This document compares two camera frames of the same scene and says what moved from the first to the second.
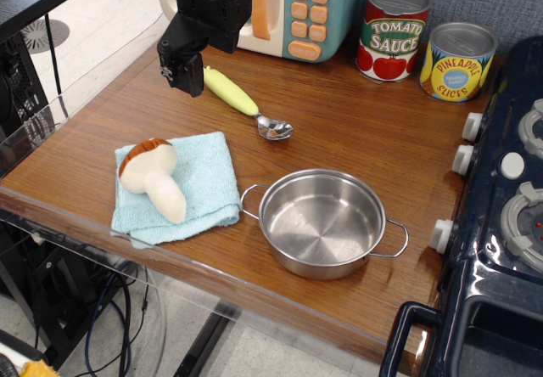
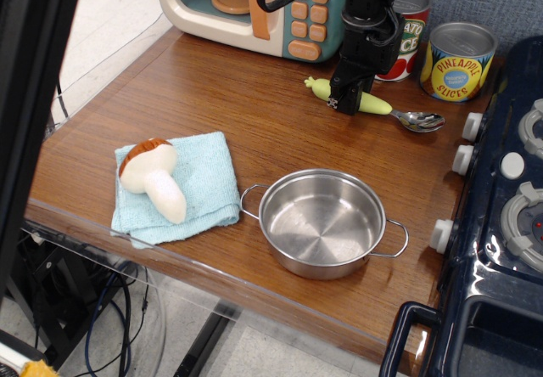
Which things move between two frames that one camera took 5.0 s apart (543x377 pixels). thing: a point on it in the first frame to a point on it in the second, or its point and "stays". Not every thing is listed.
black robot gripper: [215, 1] to [372, 26]
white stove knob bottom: [441, 234] stays
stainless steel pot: [321, 223] stays
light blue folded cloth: [205, 175] stays
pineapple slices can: [457, 61] stays
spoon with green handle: [228, 92] to [420, 121]
